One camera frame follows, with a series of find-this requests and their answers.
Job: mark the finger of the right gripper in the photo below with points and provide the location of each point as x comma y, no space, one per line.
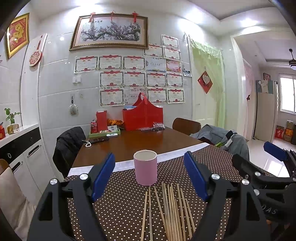
283,155
249,167

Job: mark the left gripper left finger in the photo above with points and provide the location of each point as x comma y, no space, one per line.
52,221

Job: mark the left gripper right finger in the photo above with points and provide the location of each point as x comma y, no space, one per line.
246,220

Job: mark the grey jacket on chair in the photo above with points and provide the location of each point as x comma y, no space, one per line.
229,141

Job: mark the white refrigerator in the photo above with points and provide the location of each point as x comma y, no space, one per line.
266,110

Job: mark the beige cushioned chair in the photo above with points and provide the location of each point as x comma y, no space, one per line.
16,208

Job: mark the brown polka dot mat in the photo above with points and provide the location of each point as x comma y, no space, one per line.
120,209

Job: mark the black jacket on chair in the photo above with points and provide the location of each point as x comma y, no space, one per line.
67,148

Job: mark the white black cabinet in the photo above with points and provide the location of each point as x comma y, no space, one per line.
25,153

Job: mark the brown wooden chair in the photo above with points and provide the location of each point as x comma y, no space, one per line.
186,126

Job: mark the black phone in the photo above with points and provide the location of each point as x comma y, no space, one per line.
98,140

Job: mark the green tray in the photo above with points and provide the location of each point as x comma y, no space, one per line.
106,133

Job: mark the red cola can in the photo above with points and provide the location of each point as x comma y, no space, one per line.
94,128

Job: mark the pink cylindrical cup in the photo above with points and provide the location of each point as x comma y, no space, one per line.
145,165

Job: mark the red diamond door decoration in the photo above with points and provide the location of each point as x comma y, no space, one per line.
205,82

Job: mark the red tissue box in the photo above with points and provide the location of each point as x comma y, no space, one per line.
2,131

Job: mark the potted green plant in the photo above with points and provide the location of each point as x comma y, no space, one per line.
13,127

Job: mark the green door curtain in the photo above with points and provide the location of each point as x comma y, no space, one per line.
209,64

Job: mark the red gift bag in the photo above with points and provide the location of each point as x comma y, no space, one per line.
143,114

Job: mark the framed plum blossom painting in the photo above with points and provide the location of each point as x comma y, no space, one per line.
111,30

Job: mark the gold framed red picture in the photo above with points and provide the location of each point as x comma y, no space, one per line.
17,35

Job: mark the hanging wall brush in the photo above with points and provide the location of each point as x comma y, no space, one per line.
73,108

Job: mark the red round wall ornament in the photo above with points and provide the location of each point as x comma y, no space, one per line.
36,56

